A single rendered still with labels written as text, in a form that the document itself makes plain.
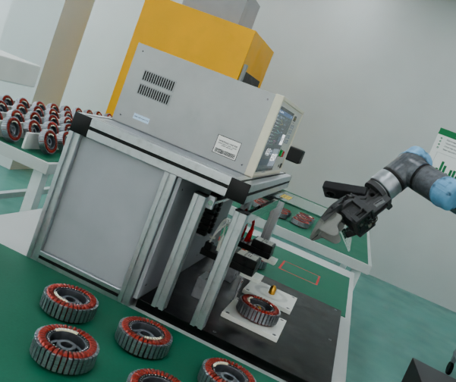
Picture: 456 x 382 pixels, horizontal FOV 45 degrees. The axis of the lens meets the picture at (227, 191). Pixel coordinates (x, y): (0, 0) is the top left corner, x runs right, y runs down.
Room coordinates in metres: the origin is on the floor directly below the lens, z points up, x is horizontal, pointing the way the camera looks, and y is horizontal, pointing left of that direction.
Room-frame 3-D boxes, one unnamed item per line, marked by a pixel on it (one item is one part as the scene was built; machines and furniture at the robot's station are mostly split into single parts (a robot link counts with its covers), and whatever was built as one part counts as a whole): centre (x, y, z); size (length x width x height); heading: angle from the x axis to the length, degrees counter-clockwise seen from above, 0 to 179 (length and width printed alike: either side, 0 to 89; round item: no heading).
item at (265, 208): (1.48, -0.11, 1.03); 0.62 x 0.01 x 0.03; 168
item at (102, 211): (1.22, 0.25, 0.91); 0.28 x 0.03 x 0.32; 78
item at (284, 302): (1.58, -0.23, 0.78); 0.15 x 0.15 x 0.01; 78
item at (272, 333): (1.34, -0.18, 0.78); 0.15 x 0.15 x 0.01; 78
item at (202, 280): (1.37, -0.04, 0.80); 0.08 x 0.05 x 0.06; 168
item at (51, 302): (1.05, 0.21, 0.77); 0.11 x 0.11 x 0.04
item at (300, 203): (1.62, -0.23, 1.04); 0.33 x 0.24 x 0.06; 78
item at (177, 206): (1.51, 0.04, 0.92); 0.66 x 0.01 x 0.30; 168
